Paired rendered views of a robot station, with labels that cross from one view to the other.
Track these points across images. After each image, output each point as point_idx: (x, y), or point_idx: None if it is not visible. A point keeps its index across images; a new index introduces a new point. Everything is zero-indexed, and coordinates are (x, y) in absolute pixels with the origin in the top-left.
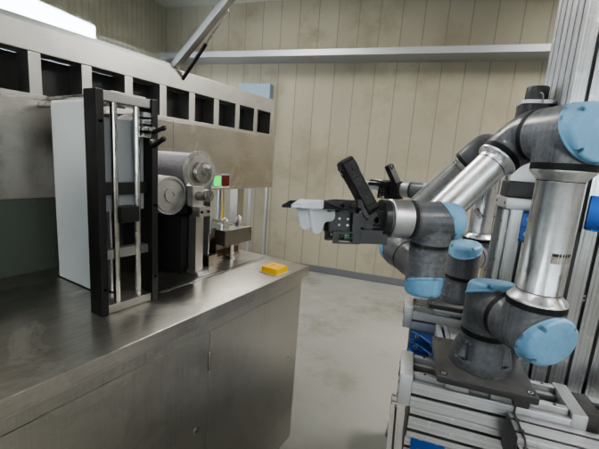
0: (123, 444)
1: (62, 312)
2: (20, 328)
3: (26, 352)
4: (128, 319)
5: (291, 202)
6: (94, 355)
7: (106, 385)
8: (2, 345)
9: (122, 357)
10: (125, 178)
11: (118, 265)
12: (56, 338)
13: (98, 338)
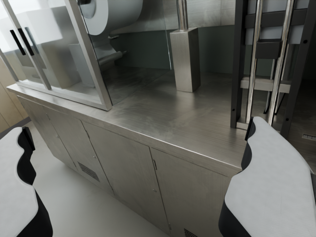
0: (205, 201)
1: (228, 110)
2: (202, 108)
3: (180, 121)
4: (235, 139)
5: (248, 125)
6: (182, 144)
7: (193, 164)
8: (185, 112)
9: (194, 157)
10: (279, 6)
11: (249, 95)
12: (196, 123)
13: (202, 137)
